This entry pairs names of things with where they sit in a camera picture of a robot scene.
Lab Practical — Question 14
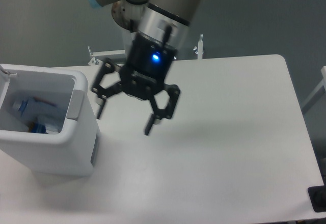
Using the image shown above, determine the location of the blue yellow package in bin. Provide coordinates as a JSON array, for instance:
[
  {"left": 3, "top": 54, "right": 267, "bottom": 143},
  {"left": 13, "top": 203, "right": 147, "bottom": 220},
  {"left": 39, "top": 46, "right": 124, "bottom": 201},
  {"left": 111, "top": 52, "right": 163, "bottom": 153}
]
[{"left": 29, "top": 122, "right": 46, "bottom": 134}]

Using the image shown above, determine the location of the crushed clear plastic bottle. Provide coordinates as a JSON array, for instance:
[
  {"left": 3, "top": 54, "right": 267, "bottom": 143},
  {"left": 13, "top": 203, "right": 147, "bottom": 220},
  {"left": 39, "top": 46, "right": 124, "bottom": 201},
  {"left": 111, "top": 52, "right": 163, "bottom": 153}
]
[{"left": 12, "top": 97, "right": 66, "bottom": 124}]

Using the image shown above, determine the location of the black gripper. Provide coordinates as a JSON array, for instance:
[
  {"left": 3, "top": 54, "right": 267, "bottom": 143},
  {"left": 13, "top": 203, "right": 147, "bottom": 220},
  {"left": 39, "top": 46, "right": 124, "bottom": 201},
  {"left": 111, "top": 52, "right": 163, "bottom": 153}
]
[{"left": 91, "top": 32, "right": 181, "bottom": 136}]

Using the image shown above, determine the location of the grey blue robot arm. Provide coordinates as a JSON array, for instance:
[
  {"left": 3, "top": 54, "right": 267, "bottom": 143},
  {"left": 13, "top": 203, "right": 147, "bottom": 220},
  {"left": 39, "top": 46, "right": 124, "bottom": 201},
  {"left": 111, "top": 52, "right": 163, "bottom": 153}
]
[{"left": 88, "top": 0, "right": 201, "bottom": 135}]

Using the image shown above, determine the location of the white trash can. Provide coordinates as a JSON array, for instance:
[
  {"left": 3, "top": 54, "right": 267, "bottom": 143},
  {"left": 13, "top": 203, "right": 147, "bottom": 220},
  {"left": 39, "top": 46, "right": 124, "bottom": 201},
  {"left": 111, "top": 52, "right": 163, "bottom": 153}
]
[{"left": 1, "top": 64, "right": 99, "bottom": 176}]

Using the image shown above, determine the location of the white furniture at right edge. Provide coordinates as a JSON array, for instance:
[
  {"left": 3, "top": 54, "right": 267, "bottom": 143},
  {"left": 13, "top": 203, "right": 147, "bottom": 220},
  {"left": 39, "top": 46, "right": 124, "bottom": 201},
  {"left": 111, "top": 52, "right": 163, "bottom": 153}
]
[{"left": 301, "top": 66, "right": 325, "bottom": 115}]

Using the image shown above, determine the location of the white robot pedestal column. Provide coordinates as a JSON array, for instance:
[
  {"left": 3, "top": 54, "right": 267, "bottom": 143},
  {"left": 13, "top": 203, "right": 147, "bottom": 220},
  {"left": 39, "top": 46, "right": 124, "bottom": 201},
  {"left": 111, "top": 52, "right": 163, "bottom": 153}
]
[{"left": 111, "top": 0, "right": 147, "bottom": 57}]

